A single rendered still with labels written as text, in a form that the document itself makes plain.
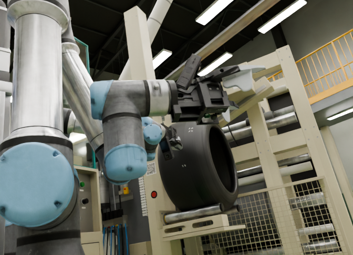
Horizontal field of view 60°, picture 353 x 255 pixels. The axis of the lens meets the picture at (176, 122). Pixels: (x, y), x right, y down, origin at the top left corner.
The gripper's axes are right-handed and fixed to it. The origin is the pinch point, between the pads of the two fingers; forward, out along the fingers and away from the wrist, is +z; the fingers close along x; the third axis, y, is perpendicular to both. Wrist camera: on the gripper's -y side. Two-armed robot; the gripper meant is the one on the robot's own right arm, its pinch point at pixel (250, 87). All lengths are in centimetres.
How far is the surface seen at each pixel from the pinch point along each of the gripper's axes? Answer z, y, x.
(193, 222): 12, 7, -107
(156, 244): -3, 10, -135
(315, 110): 431, -247, -426
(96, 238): -37, 2, -136
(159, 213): -2, -3, -117
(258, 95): 77, -70, -105
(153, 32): 20, -160, -134
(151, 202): -4, -13, -132
